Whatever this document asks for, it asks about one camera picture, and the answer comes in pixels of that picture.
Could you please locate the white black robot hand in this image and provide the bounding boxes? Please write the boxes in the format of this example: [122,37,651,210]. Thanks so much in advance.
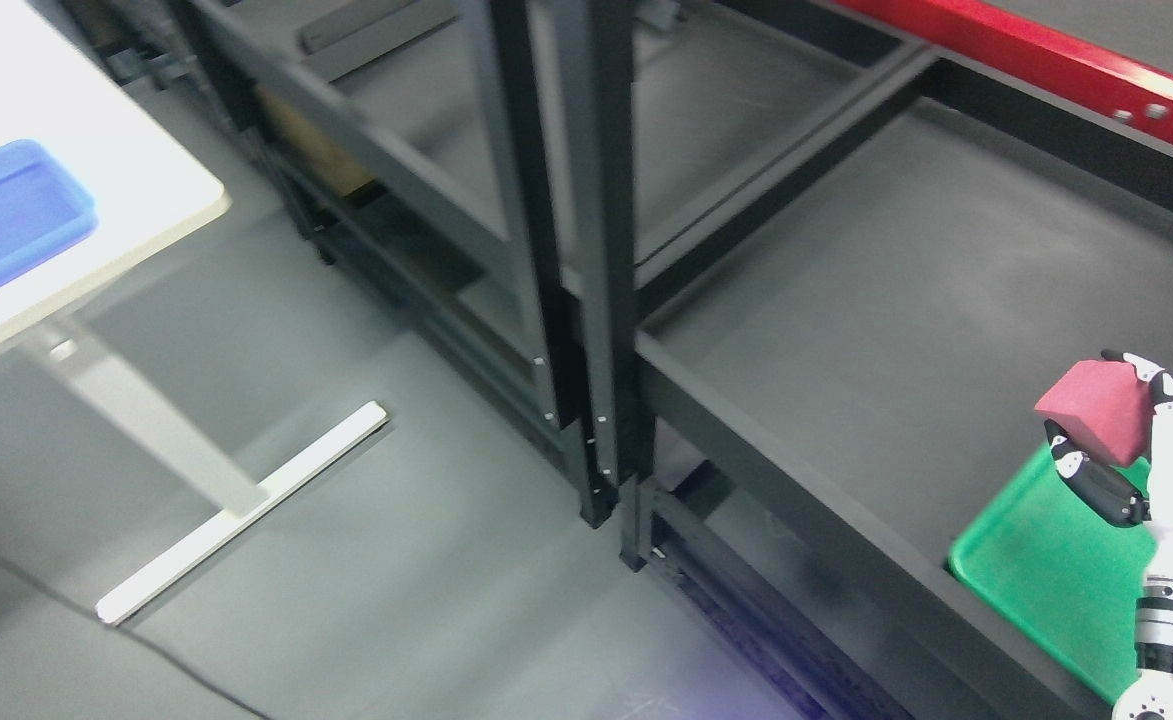
[1042,348,1173,577]

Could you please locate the pink foam block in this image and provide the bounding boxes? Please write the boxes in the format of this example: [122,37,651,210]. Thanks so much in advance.
[1035,360,1153,468]

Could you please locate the green plastic tray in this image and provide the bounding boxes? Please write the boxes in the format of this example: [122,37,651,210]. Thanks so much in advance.
[947,443,1157,705]

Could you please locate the black metal shelf right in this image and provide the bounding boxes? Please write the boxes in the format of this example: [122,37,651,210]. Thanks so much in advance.
[552,1,1173,719]

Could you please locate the black metal shelf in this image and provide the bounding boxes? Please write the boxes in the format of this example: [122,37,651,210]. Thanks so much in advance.
[56,1,636,527]
[552,1,1173,719]

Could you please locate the black metal shelf left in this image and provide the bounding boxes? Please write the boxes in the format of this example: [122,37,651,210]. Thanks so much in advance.
[56,1,636,527]

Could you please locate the blue plastic tray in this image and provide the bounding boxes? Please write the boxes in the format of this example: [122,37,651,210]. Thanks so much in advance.
[0,138,99,287]

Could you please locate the red metal beam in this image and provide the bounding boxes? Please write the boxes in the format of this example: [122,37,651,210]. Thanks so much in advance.
[842,1,1173,145]

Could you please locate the white table with leg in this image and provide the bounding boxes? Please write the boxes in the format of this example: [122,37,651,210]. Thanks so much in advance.
[0,0,389,627]

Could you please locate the black cable on floor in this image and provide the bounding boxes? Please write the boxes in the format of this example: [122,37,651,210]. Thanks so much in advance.
[0,500,277,720]

